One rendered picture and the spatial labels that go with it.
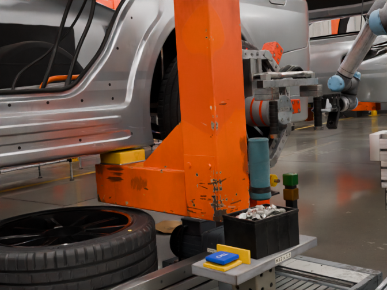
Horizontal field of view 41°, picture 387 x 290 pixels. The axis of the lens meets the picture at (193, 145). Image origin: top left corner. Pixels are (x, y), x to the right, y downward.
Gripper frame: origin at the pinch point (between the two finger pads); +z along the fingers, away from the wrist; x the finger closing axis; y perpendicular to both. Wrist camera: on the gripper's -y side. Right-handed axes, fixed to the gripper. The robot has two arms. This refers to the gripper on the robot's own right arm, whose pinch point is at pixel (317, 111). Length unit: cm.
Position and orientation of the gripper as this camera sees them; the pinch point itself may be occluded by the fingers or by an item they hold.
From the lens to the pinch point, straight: 237.2
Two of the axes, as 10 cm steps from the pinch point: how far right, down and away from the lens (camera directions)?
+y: -0.6, -9.9, -1.0
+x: 7.5, 0.2, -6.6
